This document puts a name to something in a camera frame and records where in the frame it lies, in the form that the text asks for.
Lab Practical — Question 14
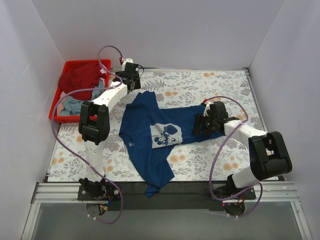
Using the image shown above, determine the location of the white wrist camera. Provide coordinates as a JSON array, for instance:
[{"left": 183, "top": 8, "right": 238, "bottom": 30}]
[
  {"left": 203, "top": 99, "right": 216, "bottom": 117},
  {"left": 119, "top": 57, "right": 134, "bottom": 67}
]

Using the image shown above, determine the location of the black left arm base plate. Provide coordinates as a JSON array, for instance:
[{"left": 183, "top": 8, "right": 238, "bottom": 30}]
[{"left": 77, "top": 178, "right": 120, "bottom": 201}]

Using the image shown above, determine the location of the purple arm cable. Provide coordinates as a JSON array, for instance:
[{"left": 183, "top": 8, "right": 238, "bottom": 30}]
[
  {"left": 50, "top": 45, "right": 125, "bottom": 225},
  {"left": 208, "top": 95, "right": 264, "bottom": 218}
]

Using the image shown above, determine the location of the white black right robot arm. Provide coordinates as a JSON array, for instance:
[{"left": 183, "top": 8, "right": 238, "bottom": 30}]
[{"left": 193, "top": 101, "right": 293, "bottom": 199}]

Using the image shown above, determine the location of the dark red t-shirt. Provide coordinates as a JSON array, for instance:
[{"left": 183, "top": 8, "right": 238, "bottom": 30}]
[{"left": 58, "top": 61, "right": 106, "bottom": 94}]

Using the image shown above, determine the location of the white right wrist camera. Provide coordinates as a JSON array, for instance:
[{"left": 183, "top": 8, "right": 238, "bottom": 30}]
[{"left": 203, "top": 99, "right": 216, "bottom": 117}]

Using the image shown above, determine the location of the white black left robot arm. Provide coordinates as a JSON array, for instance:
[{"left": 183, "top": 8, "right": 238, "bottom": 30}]
[{"left": 78, "top": 58, "right": 141, "bottom": 182}]

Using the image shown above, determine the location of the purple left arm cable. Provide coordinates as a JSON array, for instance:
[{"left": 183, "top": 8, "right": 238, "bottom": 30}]
[{"left": 50, "top": 45, "right": 125, "bottom": 225}]

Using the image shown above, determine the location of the aluminium frame rail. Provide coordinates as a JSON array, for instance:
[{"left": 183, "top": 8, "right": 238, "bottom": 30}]
[{"left": 22, "top": 181, "right": 312, "bottom": 240}]

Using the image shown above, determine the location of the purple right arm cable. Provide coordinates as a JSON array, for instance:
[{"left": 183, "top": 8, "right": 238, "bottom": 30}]
[{"left": 208, "top": 95, "right": 264, "bottom": 218}]

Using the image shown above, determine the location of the blue Mickey Mouse t-shirt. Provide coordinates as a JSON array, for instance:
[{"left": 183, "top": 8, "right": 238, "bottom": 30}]
[{"left": 119, "top": 91, "right": 221, "bottom": 198}]

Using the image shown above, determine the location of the light blue t-shirt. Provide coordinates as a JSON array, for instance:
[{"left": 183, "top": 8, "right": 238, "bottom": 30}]
[{"left": 56, "top": 78, "right": 105, "bottom": 117}]

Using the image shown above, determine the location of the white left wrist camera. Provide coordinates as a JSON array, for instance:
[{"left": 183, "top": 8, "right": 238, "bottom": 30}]
[{"left": 119, "top": 57, "right": 134, "bottom": 67}]

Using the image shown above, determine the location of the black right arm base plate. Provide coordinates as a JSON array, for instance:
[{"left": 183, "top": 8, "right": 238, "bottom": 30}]
[{"left": 204, "top": 181, "right": 257, "bottom": 200}]

